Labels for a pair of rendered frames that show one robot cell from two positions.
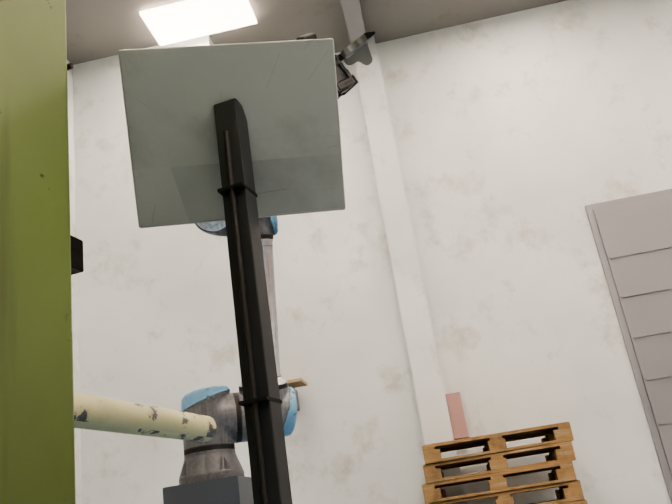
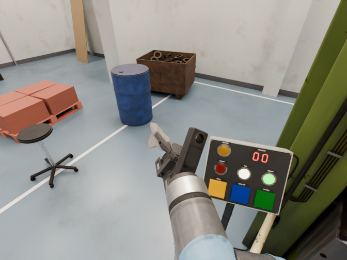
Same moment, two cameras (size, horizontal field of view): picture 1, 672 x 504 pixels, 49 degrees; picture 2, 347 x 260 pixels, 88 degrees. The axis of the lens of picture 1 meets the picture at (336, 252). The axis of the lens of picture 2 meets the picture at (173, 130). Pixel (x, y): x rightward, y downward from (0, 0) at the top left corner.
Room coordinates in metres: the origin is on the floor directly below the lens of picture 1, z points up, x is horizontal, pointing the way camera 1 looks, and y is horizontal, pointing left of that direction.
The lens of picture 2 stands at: (1.69, 0.09, 1.71)
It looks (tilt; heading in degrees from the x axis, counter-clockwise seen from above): 36 degrees down; 206
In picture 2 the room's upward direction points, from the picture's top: straight up
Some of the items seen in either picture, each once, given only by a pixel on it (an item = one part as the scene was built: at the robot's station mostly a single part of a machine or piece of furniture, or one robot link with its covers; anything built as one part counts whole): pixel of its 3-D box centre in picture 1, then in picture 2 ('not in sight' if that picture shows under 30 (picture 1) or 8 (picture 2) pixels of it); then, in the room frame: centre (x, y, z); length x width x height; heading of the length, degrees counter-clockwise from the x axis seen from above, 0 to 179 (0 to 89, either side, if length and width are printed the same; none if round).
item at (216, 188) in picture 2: not in sight; (217, 188); (1.15, 0.05, 1.01); 0.07 x 0.05 x 0.07; 99
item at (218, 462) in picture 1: (210, 465); not in sight; (2.22, 0.46, 0.65); 0.19 x 0.19 x 0.10
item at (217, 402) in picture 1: (209, 418); not in sight; (2.22, 0.45, 0.79); 0.17 x 0.15 x 0.18; 107
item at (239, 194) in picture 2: not in sight; (239, 193); (1.14, 0.15, 1.01); 0.07 x 0.05 x 0.07; 99
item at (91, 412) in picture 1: (134, 418); (260, 239); (1.08, 0.33, 0.62); 0.44 x 0.05 x 0.05; 164
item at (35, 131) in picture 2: not in sight; (45, 151); (0.98, -1.85, 0.30); 0.51 x 0.48 x 0.61; 169
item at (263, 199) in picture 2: not in sight; (264, 199); (1.12, 0.25, 1.01); 0.07 x 0.05 x 0.07; 99
